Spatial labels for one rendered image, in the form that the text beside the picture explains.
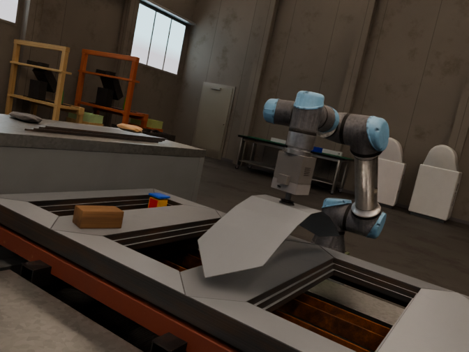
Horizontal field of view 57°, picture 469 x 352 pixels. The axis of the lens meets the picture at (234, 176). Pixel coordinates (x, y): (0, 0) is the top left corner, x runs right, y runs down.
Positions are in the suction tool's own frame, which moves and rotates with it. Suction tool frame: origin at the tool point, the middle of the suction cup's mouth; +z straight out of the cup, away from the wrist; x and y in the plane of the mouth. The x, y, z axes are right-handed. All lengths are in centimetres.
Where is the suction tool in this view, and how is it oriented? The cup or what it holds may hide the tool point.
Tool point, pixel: (285, 207)
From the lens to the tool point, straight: 119.9
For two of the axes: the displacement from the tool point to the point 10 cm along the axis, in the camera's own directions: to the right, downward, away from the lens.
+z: -2.0, 9.7, 1.3
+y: 7.1, 2.3, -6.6
